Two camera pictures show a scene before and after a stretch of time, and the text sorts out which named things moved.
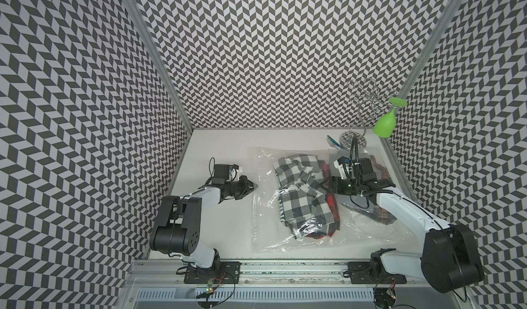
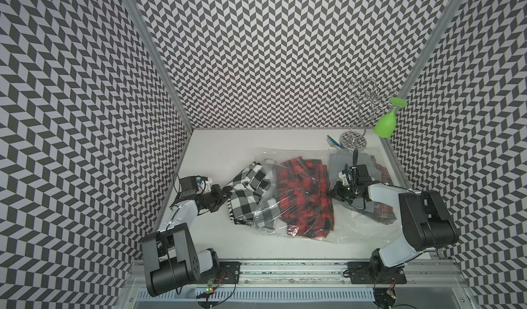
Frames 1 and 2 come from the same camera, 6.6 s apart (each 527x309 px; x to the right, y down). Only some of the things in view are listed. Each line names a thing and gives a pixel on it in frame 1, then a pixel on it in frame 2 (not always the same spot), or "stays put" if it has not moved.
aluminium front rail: (399, 274) stays put
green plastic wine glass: (384, 126) stays put
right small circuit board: (384, 298) stays put
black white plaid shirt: (304, 207) -> (253, 200)
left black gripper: (246, 189) -> (219, 198)
